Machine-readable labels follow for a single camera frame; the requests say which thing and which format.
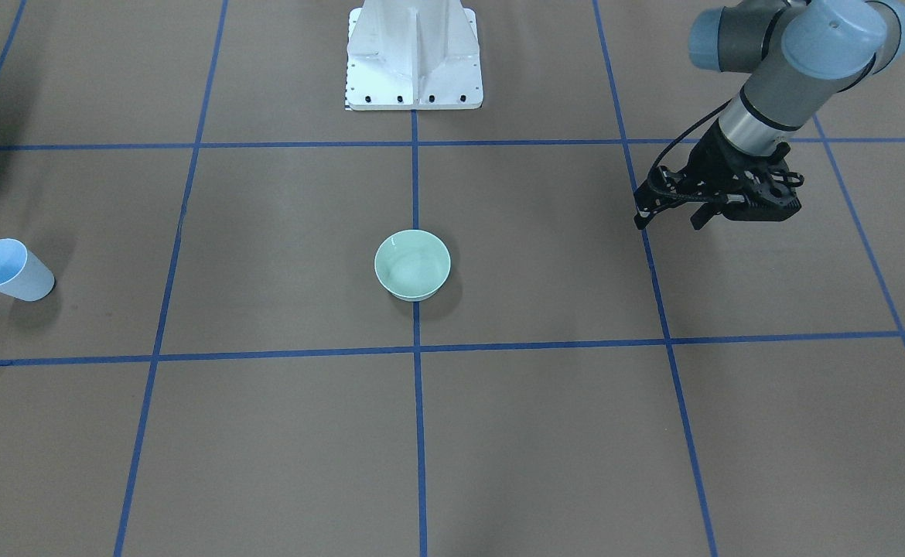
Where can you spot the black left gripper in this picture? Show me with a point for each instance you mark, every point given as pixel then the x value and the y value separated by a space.
pixel 712 164

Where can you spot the mint green bowl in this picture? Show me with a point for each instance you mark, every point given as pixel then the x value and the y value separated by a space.
pixel 412 265

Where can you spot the light blue plastic cup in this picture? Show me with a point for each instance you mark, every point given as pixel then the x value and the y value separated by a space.
pixel 22 275

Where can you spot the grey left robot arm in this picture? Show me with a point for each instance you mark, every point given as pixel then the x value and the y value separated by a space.
pixel 796 56

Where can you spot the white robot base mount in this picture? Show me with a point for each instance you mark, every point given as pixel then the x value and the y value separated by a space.
pixel 413 56

